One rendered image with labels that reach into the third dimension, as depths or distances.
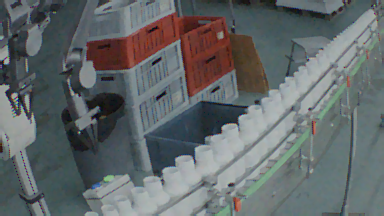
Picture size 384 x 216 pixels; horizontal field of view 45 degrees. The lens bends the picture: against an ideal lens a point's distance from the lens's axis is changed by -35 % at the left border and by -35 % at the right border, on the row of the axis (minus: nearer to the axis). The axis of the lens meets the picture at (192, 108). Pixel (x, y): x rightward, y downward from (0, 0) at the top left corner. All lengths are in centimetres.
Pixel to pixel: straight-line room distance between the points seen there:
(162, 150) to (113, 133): 122
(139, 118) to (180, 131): 170
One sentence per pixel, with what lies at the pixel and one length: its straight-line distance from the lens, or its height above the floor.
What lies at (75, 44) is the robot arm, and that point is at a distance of 146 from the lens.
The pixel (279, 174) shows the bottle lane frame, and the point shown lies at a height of 96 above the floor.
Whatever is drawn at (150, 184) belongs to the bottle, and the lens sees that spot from 135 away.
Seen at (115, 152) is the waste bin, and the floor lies 43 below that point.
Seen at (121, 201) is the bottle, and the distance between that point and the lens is 131.
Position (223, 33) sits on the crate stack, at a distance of 491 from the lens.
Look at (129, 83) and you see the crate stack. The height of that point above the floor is 58.
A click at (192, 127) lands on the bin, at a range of 236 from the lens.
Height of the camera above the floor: 177
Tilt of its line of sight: 21 degrees down
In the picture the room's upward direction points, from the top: 8 degrees counter-clockwise
